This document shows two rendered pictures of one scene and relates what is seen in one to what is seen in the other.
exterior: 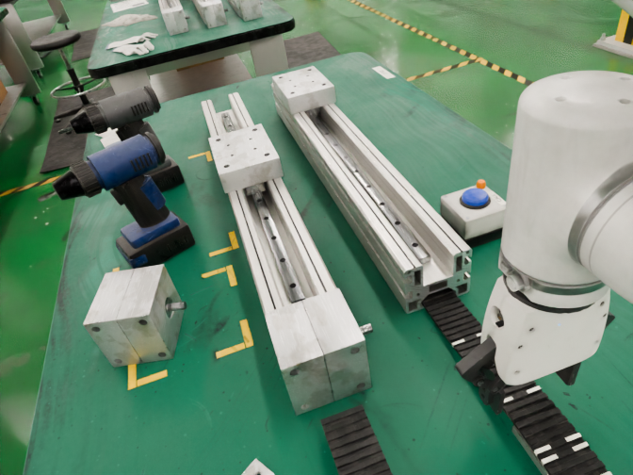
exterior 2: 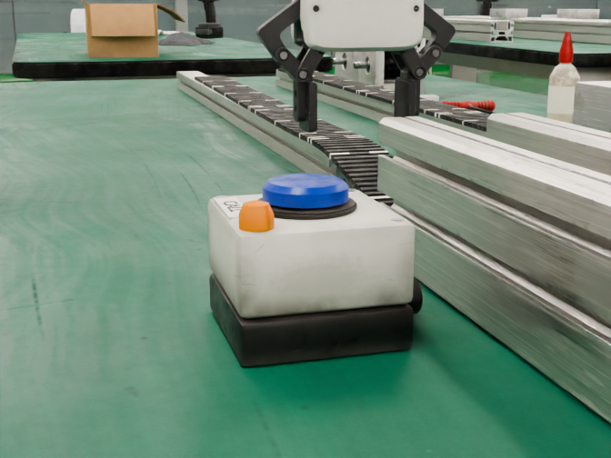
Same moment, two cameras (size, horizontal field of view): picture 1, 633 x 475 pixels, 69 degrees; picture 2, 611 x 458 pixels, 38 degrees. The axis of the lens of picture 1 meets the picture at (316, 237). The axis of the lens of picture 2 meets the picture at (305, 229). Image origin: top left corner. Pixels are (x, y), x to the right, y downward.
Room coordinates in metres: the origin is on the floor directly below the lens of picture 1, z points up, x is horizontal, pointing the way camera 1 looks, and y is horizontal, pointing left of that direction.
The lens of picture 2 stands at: (0.99, -0.30, 0.93)
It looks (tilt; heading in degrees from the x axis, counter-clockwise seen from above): 14 degrees down; 175
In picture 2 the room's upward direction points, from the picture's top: straight up
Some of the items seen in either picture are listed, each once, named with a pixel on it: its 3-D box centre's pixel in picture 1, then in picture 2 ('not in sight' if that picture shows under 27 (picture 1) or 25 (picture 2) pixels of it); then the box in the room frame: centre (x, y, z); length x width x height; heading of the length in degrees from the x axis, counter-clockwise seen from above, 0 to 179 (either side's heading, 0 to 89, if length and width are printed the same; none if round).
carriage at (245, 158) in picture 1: (246, 162); not in sight; (0.80, 0.11, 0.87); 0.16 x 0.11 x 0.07; 10
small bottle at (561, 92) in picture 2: not in sight; (564, 79); (-0.12, 0.14, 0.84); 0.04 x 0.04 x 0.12
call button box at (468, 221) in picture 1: (469, 217); (322, 265); (0.58, -0.25, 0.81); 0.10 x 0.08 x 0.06; 100
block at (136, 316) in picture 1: (146, 314); not in sight; (0.49, 0.26, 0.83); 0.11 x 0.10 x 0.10; 86
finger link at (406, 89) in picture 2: (482, 387); (418, 86); (0.25, -0.13, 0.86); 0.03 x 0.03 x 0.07; 10
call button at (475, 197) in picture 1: (475, 199); (305, 199); (0.59, -0.26, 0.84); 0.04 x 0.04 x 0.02
